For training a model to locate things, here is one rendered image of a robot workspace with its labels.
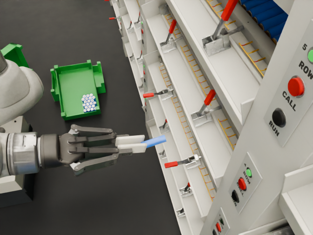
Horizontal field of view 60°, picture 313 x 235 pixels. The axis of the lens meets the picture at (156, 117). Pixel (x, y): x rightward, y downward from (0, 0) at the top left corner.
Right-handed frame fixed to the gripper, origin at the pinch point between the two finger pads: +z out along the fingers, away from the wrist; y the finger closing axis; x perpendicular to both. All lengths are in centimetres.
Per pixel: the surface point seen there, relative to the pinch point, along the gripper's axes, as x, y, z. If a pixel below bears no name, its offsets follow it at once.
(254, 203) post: -21.6, -26.6, 8.9
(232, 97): -29.3, -13.8, 7.9
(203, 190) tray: 7.2, -11.3, 18.2
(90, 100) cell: 54, 69, -1
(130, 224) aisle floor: 61, 2, 9
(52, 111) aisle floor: 67, 74, -21
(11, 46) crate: 51, 112, -42
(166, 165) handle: 6.6, -3.1, 10.2
